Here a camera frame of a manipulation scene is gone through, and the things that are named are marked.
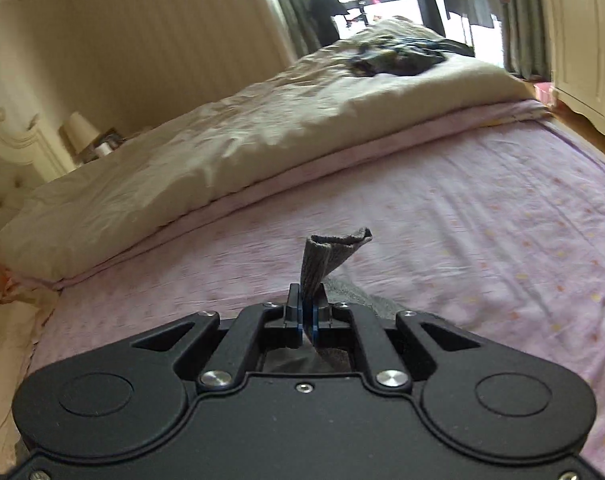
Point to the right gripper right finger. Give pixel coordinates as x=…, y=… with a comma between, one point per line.
x=327, y=320

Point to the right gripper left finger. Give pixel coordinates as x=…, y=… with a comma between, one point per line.
x=285, y=331

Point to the grey knit garment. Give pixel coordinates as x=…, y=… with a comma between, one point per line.
x=322, y=255

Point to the dark clothes pile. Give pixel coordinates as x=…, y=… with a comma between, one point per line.
x=403, y=56

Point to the pink patterned bed sheet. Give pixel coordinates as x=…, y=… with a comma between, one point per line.
x=492, y=218

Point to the cream duvet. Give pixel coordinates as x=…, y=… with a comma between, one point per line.
x=314, y=108

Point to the cream pillow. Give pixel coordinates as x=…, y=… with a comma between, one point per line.
x=23, y=313

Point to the cream bedside lamp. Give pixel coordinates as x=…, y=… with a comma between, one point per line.
x=80, y=132

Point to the cream tufted headboard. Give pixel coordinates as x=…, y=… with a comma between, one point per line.
x=28, y=159

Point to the grey striped curtain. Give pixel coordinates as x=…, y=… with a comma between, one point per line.
x=524, y=34

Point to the cream wardrobe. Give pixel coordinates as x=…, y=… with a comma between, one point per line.
x=577, y=43

